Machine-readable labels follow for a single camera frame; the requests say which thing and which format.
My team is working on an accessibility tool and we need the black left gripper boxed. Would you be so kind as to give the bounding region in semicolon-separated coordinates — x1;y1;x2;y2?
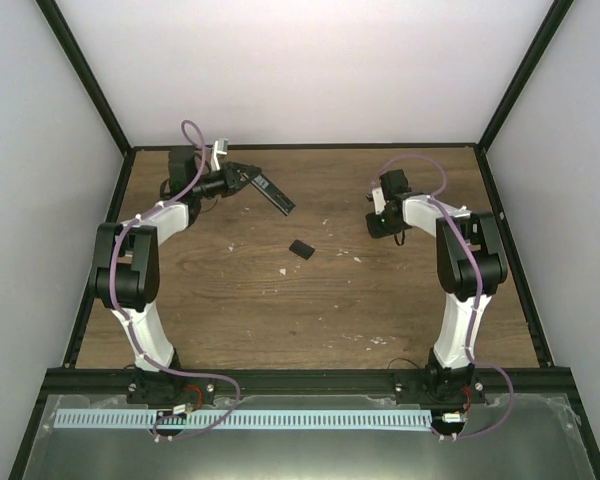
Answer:
190;162;260;200

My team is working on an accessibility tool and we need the black remote control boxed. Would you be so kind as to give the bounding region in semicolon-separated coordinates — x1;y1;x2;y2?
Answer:
251;173;295;216

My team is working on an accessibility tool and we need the black battery compartment cover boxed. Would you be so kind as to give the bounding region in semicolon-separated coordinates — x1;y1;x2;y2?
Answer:
289;239;315;260

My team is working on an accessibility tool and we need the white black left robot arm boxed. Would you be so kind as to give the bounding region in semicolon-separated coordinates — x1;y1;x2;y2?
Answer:
88;147;261;404

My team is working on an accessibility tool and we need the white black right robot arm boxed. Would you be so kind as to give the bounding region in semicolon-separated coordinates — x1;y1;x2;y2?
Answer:
365;170;508;403

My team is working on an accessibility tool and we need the clear plastic front sheet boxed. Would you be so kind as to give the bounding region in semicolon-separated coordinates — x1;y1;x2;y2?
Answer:
23;394;595;479

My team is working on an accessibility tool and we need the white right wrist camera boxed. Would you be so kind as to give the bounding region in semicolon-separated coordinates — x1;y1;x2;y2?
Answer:
371;187;386;216

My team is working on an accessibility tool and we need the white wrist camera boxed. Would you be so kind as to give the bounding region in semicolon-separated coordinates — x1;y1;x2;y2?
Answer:
209;138;229;172
371;187;386;216

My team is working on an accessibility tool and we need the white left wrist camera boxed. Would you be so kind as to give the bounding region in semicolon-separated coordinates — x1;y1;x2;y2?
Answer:
209;138;229;172

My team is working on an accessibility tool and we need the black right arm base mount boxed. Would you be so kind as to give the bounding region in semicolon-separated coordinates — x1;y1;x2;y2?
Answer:
387;348;476;408

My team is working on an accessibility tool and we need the light blue slotted cable duct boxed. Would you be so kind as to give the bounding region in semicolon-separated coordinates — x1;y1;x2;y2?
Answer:
53;409;433;431

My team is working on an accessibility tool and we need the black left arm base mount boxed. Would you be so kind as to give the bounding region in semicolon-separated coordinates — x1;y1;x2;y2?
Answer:
124;364;215;406

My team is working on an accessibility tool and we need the black aluminium front rail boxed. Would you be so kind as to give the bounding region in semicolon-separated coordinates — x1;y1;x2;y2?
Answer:
39;367;577;403

